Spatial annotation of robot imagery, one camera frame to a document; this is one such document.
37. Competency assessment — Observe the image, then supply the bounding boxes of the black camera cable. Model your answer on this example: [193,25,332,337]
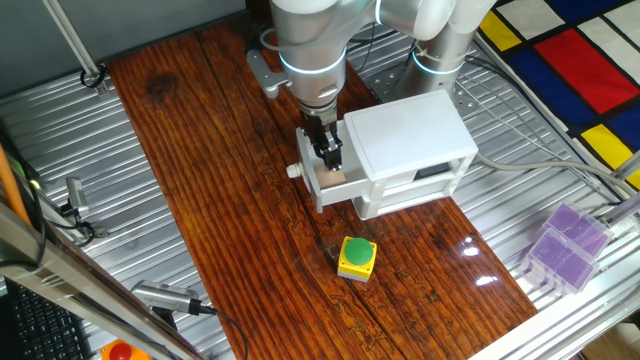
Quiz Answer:
[198,304,250,360]

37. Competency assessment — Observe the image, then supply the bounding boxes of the ribbed silver camera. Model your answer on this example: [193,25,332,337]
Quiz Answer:
[130,279,202,317]

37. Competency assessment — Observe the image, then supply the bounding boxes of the purple pipette tip box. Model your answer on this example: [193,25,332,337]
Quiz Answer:
[522,227,601,296]
[542,201,615,261]

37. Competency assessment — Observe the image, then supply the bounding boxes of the colourful checked cloth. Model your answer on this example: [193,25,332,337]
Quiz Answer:
[474,0,640,191]

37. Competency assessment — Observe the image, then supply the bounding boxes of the thick grey cable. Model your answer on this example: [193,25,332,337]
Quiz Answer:
[474,152,640,196]

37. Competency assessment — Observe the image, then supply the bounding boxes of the tan wooden block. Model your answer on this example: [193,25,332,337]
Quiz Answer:
[313,164,348,190]

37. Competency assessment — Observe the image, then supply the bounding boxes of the red stop button orange box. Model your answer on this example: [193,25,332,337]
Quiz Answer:
[99,338,151,360]

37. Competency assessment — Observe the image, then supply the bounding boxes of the green push button yellow box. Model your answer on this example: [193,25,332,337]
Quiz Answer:
[337,236,379,284]

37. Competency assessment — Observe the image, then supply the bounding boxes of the thin grey diagonal strut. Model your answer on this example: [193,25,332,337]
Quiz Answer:
[42,0,110,96]

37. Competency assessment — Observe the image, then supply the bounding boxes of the white plastic drawer cabinet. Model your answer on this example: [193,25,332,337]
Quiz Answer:
[343,89,479,221]

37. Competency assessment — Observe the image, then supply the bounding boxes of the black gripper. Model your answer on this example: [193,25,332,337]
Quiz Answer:
[301,113,345,175]

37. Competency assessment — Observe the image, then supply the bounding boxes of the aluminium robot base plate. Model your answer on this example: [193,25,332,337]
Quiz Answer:
[367,59,481,119]

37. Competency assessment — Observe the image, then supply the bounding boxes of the grey camera on stand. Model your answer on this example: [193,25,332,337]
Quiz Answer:
[59,176,109,246]

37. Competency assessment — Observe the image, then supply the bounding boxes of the aluminium profile rail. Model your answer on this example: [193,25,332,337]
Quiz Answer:
[469,239,640,360]

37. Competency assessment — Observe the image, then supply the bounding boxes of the steel frame beam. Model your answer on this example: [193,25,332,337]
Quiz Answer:
[0,199,206,360]

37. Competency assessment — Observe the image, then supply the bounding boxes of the black keyboard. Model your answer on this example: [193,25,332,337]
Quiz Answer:
[0,279,94,360]

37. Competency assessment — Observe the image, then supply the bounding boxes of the orange rod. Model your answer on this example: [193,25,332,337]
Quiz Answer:
[0,144,32,226]

